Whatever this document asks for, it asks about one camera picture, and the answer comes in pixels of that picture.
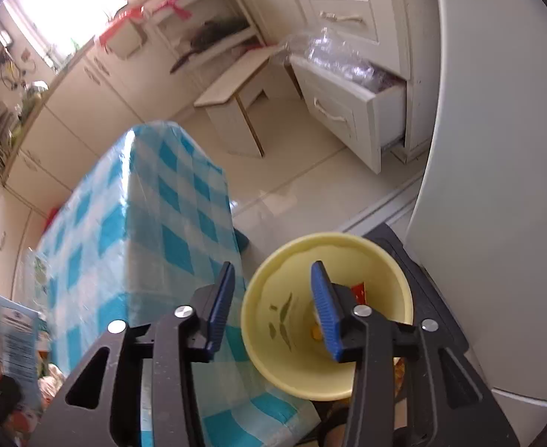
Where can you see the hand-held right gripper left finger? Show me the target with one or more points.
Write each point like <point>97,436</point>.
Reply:
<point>222,307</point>

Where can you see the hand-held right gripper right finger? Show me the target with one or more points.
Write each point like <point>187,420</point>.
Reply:
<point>324,312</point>

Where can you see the yellow plastic bowl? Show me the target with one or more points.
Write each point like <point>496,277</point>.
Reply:
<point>278,279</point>

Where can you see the red wrapper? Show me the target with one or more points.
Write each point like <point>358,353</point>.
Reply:
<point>359,291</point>

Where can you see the blue checked tablecloth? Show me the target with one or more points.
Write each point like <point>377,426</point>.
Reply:
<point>161,223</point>

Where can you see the white open drawer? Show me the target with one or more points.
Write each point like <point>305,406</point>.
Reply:
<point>334,111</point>

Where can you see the printed paper leaflet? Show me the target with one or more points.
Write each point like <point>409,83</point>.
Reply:
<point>17,340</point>

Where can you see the small wooden stool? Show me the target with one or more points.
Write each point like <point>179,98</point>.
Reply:
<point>236,79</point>

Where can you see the white refrigerator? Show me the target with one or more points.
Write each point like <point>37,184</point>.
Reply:
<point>487,149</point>

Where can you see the white kitchen base cabinets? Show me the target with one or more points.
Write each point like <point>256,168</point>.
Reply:
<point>78,116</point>

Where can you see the clear plastic bags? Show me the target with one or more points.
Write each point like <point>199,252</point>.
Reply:
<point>334,56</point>

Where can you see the dark frying pan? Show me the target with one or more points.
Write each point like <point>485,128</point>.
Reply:
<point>208,37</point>

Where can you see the white bag with red trim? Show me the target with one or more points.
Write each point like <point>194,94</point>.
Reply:
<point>124,39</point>

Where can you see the bright window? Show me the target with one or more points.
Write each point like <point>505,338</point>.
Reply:
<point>68,0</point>

